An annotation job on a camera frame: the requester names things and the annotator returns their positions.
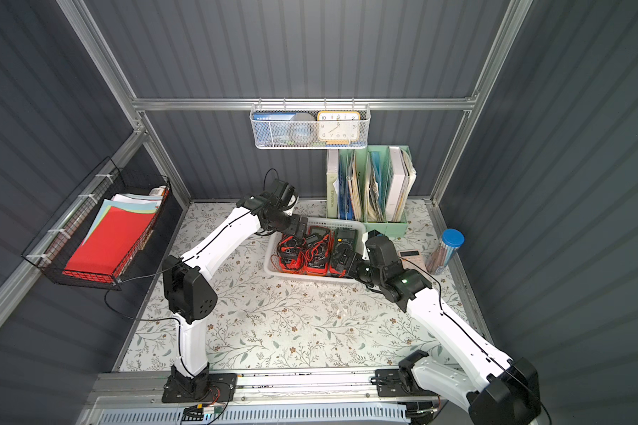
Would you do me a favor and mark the white plastic basket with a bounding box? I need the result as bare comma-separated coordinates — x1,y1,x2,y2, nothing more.
263,217,366,283

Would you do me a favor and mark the dark green multimeter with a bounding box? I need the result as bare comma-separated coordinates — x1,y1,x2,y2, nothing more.
329,228,358,277

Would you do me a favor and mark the red multimeter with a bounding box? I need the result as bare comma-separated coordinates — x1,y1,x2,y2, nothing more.
305,226,332,276
276,234,306,274

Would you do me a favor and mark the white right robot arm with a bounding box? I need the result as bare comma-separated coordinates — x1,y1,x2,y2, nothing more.
334,231,546,424

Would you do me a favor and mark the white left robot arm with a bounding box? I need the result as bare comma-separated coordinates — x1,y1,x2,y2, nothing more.
162,179,308,394

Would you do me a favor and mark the blue box in basket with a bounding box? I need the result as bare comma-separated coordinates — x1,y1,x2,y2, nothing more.
250,112,296,149

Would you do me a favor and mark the pink calculator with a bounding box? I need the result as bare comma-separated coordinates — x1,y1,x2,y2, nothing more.
399,250,423,261

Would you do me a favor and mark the blue lid pencil tube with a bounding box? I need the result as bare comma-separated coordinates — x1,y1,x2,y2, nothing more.
426,228,465,276

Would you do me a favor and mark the green file organizer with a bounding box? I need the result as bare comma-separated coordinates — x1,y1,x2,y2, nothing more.
326,145,418,237

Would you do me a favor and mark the grey tape roll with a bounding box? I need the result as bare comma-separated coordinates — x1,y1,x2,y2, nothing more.
287,113,317,145

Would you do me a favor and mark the orange alarm clock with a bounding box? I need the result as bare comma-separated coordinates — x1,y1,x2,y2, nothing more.
317,111,362,145

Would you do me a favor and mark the red paper folder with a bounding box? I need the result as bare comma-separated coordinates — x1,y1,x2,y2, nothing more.
63,200,158,283

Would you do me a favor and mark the white wire hanging basket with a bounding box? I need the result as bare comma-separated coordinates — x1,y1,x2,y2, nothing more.
249,103,372,151

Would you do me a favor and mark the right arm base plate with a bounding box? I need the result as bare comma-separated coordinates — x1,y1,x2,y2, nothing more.
370,368,438,398

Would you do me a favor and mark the black wire wall basket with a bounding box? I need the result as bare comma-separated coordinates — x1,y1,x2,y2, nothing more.
22,160,171,290

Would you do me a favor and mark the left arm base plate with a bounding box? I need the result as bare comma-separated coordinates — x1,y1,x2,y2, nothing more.
161,370,239,404

